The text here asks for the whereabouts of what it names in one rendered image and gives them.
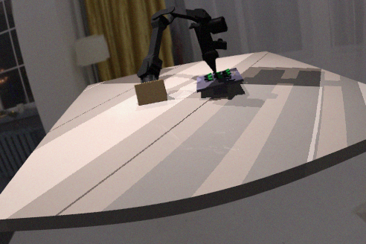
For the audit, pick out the lavender switch panel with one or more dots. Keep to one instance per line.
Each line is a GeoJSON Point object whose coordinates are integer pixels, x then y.
{"type": "Point", "coordinates": [218, 81]}

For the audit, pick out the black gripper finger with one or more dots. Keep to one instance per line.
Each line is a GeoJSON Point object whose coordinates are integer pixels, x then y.
{"type": "Point", "coordinates": [212, 64]}

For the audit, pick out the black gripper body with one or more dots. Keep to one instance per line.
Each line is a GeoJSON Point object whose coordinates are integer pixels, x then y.
{"type": "Point", "coordinates": [207, 52]}

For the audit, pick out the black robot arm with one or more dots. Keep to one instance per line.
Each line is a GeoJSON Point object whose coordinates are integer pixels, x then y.
{"type": "Point", "coordinates": [151, 66]}

